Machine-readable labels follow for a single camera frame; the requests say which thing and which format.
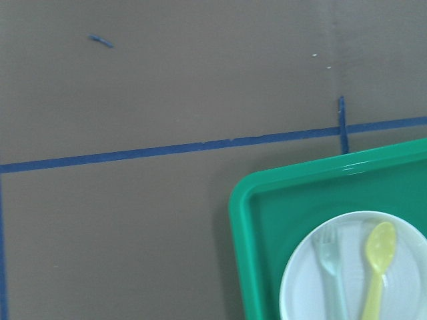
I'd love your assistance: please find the yellow plastic spoon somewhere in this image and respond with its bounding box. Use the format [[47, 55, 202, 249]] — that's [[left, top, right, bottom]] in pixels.
[[361, 222, 396, 320]]

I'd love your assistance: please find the green plastic tray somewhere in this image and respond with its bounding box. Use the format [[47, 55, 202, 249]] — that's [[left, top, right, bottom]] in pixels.
[[229, 139, 426, 319]]

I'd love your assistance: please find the translucent plastic fork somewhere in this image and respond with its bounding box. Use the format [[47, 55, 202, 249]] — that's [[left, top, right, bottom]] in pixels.
[[312, 224, 349, 319]]

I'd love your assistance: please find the white round plate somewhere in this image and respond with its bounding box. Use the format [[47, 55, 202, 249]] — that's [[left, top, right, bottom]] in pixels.
[[278, 211, 426, 319]]

